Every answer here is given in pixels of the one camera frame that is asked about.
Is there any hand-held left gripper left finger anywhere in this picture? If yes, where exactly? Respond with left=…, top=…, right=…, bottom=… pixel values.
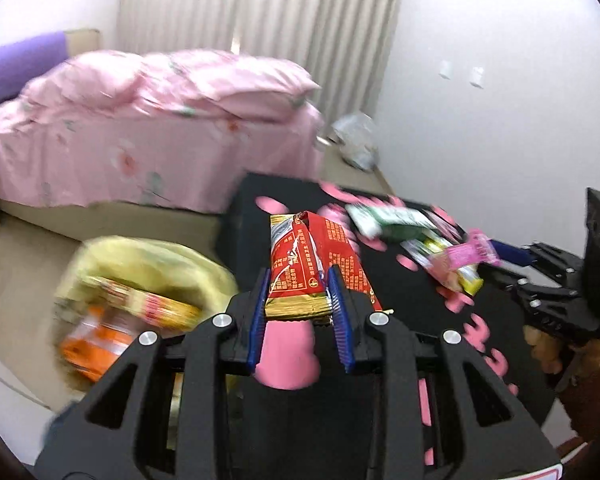
left=34, top=267, right=273, bottom=480

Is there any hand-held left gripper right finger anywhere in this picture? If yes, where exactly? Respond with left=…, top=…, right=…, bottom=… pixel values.
left=327, top=266, right=563, bottom=480

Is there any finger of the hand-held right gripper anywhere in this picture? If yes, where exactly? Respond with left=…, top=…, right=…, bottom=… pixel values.
left=477, top=262, right=548, bottom=312
left=487, top=240, right=587, bottom=281

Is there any small pink packet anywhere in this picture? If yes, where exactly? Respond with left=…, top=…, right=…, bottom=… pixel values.
left=447, top=230, right=503, bottom=273

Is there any yellow snack packet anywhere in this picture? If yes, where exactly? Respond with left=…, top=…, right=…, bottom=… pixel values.
left=402, top=237, right=485, bottom=297

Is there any red gold snack packet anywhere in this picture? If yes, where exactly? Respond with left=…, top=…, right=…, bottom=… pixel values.
left=264, top=211, right=383, bottom=322

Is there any pink yellow wrapper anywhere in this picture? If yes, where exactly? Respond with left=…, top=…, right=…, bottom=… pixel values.
left=97, top=277, right=203, bottom=333

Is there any yellow trash bag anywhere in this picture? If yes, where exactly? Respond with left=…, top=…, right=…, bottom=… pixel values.
left=52, top=237, right=241, bottom=396

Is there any person's right forearm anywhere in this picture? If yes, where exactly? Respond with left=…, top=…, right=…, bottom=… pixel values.
left=555, top=345, right=600, bottom=456

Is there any person's right hand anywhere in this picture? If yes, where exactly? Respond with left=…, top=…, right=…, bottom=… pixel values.
left=524, top=325, right=600, bottom=376

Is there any black pink-printed tablecloth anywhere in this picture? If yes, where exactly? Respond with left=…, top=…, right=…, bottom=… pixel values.
left=170, top=172, right=571, bottom=480

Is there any green white snack packet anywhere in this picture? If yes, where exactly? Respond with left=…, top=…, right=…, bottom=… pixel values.
left=345, top=202, right=438, bottom=241

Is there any white plastic bag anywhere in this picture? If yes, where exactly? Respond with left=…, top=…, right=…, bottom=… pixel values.
left=330, top=112, right=378, bottom=171

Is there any pink floral bed sheet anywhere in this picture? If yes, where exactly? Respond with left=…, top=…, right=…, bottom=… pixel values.
left=0, top=97, right=326, bottom=211

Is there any beige bed base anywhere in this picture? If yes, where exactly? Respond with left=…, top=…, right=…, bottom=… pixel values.
left=0, top=197, right=231, bottom=241

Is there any pink floral duvet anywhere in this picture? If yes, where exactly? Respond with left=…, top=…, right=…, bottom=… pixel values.
left=20, top=49, right=323, bottom=123

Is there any white pleated curtain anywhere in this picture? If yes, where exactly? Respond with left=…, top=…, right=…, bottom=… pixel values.
left=117, top=0, right=411, bottom=121

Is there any beige headboard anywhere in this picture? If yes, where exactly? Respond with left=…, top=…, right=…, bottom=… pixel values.
left=62, top=27, right=103, bottom=56

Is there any purple pillow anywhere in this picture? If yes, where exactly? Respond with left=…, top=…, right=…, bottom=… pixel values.
left=0, top=31, right=71, bottom=111

